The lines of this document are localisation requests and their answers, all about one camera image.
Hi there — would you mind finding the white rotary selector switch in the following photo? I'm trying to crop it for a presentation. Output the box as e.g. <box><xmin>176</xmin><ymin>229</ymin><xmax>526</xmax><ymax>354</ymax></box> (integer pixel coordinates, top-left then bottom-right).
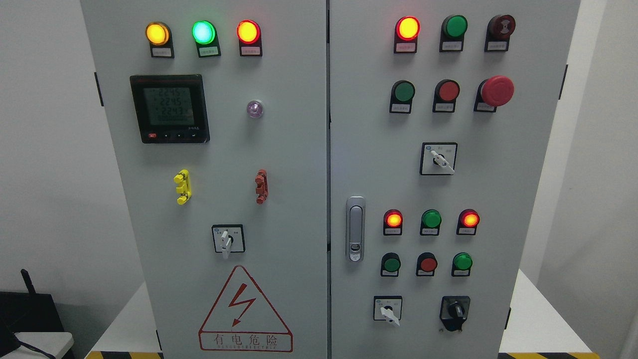
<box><xmin>211</xmin><ymin>223</ymin><xmax>246</xmax><ymax>259</ymax></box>

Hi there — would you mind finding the green lit indicator light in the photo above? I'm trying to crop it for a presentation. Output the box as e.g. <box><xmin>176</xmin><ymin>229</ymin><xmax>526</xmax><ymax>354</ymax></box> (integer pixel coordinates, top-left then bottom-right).
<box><xmin>191</xmin><ymin>20</ymin><xmax>221</xmax><ymax>58</ymax></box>

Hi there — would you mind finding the yellow indicator light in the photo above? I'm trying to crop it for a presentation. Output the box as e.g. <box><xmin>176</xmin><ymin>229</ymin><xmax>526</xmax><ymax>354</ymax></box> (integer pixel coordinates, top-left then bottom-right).
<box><xmin>145</xmin><ymin>22</ymin><xmax>174</xmax><ymax>58</ymax></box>

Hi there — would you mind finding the red terminal connector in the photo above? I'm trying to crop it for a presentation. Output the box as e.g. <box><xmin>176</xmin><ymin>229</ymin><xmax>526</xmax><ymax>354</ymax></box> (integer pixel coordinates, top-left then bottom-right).
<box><xmin>254</xmin><ymin>169</ymin><xmax>269</xmax><ymax>205</ymax></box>

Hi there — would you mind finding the red lit indicator lower left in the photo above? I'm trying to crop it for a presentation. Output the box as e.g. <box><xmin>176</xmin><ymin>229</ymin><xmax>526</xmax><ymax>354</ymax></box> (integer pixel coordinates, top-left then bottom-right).
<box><xmin>383</xmin><ymin>209</ymin><xmax>403</xmax><ymax>236</ymax></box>

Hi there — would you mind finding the red lit indicator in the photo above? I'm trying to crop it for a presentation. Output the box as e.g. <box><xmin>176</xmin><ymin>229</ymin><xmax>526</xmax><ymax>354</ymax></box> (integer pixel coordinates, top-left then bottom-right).
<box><xmin>394</xmin><ymin>16</ymin><xmax>421</xmax><ymax>54</ymax></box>
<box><xmin>456</xmin><ymin>208</ymin><xmax>480</xmax><ymax>235</ymax></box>
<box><xmin>383</xmin><ymin>209</ymin><xmax>403</xmax><ymax>236</ymax></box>

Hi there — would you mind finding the small purple clear lamp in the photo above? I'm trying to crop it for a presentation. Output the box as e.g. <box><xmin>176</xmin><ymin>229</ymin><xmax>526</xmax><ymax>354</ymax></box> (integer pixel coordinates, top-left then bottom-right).
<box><xmin>246</xmin><ymin>100</ymin><xmax>264</xmax><ymax>119</ymax></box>

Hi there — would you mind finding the green button lower left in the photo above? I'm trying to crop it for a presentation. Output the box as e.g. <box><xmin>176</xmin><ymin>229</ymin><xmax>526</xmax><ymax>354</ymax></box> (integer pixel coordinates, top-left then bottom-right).
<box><xmin>380</xmin><ymin>252</ymin><xmax>401</xmax><ymax>277</ymax></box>

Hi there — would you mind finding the green indicator lower middle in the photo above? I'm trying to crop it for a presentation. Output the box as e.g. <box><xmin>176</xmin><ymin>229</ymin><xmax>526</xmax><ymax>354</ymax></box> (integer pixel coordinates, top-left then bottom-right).
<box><xmin>420</xmin><ymin>209</ymin><xmax>442</xmax><ymax>236</ymax></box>

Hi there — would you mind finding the green button second row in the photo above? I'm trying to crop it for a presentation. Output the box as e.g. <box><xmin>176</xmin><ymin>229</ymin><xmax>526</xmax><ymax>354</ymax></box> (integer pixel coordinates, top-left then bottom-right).
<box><xmin>389</xmin><ymin>80</ymin><xmax>416</xmax><ymax>114</ymax></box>

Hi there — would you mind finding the grey cabinet left door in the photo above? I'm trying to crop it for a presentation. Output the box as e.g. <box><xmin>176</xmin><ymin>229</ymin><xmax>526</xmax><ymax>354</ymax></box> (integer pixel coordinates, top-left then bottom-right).
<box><xmin>81</xmin><ymin>0</ymin><xmax>328</xmax><ymax>359</ymax></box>

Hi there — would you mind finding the grey cabinet door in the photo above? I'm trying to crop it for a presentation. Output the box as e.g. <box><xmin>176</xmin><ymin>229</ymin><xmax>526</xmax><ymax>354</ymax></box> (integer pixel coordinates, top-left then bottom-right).
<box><xmin>81</xmin><ymin>0</ymin><xmax>328</xmax><ymax>359</ymax></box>
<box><xmin>329</xmin><ymin>0</ymin><xmax>580</xmax><ymax>359</ymax></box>

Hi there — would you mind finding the yellow terminal connector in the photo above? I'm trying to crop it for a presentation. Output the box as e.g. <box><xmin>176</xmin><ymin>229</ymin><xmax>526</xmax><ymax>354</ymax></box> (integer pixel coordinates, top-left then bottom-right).
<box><xmin>173</xmin><ymin>169</ymin><xmax>192</xmax><ymax>206</ymax></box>

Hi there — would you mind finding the red button lower middle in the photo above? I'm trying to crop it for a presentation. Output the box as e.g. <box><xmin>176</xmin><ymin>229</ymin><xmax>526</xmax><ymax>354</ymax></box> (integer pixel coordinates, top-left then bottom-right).
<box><xmin>415</xmin><ymin>252</ymin><xmax>438</xmax><ymax>277</ymax></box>

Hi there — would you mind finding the grey cabinet right door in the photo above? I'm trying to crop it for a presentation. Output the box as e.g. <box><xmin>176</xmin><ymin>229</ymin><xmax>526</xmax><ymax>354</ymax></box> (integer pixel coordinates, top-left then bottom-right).
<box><xmin>329</xmin><ymin>0</ymin><xmax>580</xmax><ymax>359</ymax></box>

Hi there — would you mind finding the red lit indicator lower right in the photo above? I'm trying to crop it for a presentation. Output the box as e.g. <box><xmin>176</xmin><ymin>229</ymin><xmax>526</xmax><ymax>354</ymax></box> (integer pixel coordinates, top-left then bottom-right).
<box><xmin>456</xmin><ymin>208</ymin><xmax>480</xmax><ymax>235</ymax></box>

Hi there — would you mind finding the red button second row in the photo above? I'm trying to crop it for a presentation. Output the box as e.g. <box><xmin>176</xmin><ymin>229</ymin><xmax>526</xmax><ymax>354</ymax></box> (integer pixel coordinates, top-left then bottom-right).
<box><xmin>432</xmin><ymin>79</ymin><xmax>460</xmax><ymax>113</ymax></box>

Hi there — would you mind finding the red high voltage warning sticker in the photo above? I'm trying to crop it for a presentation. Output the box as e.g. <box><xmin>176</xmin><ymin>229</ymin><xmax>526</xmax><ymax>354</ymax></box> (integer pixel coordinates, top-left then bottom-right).
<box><xmin>198</xmin><ymin>265</ymin><xmax>294</xmax><ymax>353</ymax></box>

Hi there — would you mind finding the red lit indicator left door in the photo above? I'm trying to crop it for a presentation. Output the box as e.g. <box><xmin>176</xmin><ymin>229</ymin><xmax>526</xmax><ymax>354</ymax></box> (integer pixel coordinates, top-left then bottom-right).
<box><xmin>236</xmin><ymin>19</ymin><xmax>263</xmax><ymax>57</ymax></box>

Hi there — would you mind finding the green button lower right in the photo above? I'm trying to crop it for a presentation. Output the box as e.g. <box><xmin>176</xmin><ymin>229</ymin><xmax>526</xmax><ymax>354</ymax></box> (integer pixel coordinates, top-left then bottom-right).
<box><xmin>451</xmin><ymin>252</ymin><xmax>474</xmax><ymax>277</ymax></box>

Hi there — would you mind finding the black digital power meter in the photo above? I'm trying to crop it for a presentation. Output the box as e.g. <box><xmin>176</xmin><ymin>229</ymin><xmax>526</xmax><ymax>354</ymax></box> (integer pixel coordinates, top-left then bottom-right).
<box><xmin>130</xmin><ymin>74</ymin><xmax>210</xmax><ymax>144</ymax></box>

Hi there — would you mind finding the red lit indicator top right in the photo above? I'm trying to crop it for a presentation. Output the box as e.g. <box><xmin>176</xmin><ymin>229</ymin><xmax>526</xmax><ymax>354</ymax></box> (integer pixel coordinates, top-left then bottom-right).
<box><xmin>394</xmin><ymin>16</ymin><xmax>421</xmax><ymax>54</ymax></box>

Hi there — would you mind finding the red emergency stop button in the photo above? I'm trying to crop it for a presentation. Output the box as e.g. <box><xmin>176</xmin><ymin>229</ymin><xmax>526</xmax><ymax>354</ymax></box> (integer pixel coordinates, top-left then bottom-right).
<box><xmin>474</xmin><ymin>75</ymin><xmax>515</xmax><ymax>112</ymax></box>

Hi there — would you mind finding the green button top row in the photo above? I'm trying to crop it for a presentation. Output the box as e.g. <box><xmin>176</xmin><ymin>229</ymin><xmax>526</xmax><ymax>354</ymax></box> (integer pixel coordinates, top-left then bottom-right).
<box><xmin>439</xmin><ymin>14</ymin><xmax>469</xmax><ymax>53</ymax></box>

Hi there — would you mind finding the dark red buzzer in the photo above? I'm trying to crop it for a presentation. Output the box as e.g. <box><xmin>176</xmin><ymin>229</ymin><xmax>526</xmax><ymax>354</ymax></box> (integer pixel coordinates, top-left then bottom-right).
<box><xmin>484</xmin><ymin>14</ymin><xmax>516</xmax><ymax>52</ymax></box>

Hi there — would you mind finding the white table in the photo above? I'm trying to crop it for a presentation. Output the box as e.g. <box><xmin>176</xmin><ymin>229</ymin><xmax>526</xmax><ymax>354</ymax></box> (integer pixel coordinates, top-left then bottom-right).
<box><xmin>86</xmin><ymin>271</ymin><xmax>599</xmax><ymax>359</ymax></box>

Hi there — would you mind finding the black device with antenna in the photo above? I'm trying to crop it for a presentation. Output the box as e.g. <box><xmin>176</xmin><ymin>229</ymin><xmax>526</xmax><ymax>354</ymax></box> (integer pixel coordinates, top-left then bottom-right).
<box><xmin>0</xmin><ymin>269</ymin><xmax>64</xmax><ymax>359</ymax></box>

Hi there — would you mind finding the silver door lock handle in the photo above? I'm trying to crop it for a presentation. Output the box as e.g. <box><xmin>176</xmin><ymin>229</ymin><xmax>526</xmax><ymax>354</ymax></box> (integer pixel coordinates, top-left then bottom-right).
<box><xmin>345</xmin><ymin>196</ymin><xmax>365</xmax><ymax>263</ymax></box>

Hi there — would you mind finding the white selector switch right upper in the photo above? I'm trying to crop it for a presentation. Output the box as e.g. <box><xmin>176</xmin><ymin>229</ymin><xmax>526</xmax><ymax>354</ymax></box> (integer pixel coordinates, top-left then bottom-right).
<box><xmin>420</xmin><ymin>142</ymin><xmax>458</xmax><ymax>176</ymax></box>

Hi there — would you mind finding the white selector switch right lower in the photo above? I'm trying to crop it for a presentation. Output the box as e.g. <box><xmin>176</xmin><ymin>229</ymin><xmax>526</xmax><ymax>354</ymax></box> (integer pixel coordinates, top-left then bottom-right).
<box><xmin>373</xmin><ymin>296</ymin><xmax>403</xmax><ymax>327</ymax></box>

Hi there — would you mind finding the black key selector switch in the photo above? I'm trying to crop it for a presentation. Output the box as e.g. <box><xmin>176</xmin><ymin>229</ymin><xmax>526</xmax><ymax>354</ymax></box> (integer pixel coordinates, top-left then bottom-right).
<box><xmin>439</xmin><ymin>296</ymin><xmax>471</xmax><ymax>332</ymax></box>

